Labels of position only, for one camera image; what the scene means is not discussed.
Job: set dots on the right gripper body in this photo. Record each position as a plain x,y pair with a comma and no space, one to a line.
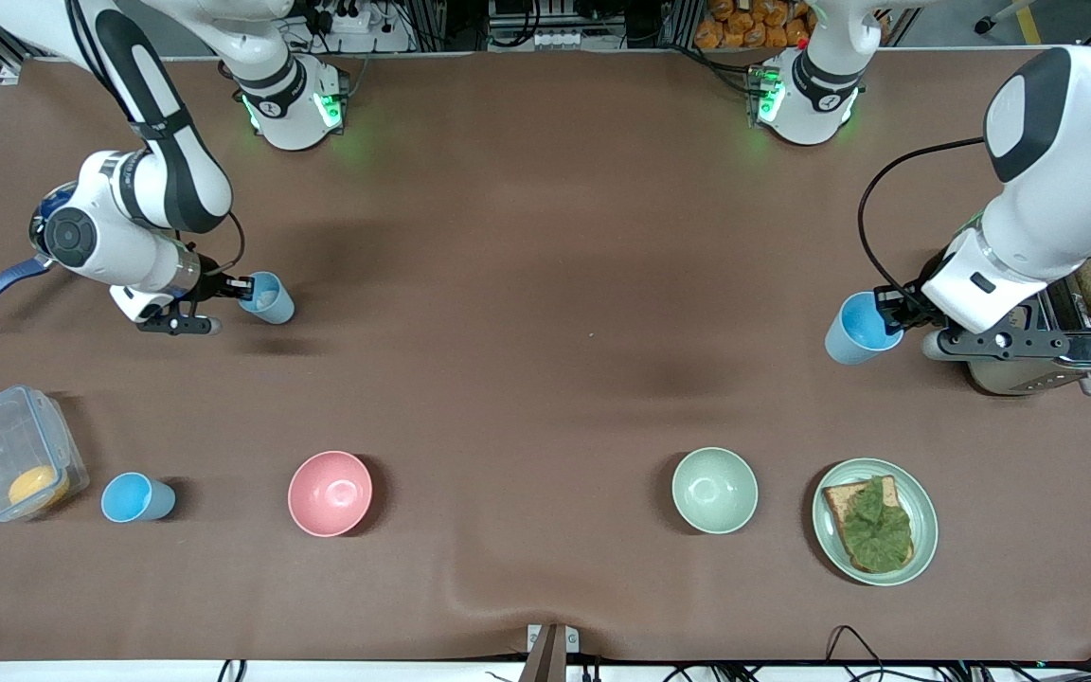
212,285

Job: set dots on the blue plastic cup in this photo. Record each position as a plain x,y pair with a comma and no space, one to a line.
276,305
134,497
853,332

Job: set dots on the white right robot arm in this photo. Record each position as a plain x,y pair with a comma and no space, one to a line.
176,180

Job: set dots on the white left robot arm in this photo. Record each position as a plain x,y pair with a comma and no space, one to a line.
1066,189

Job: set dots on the silver toaster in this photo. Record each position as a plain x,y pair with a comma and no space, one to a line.
1047,369

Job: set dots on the toast slice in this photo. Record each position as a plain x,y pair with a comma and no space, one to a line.
837,502

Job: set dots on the pale green plate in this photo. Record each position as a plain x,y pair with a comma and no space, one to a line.
924,516

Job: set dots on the green lettuce leaf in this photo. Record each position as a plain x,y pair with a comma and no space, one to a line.
877,526

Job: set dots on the yellow round fruit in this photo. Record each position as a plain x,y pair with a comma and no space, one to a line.
37,488

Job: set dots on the pink bowl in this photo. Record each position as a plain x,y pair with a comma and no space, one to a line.
330,493

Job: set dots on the pale green bowl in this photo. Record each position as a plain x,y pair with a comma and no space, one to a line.
714,491

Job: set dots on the white power strip with plugs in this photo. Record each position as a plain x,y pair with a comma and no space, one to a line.
356,24

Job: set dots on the brown table cloth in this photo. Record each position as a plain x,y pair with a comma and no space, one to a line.
527,313

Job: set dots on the bag of orange buns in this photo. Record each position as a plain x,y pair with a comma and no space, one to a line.
754,24

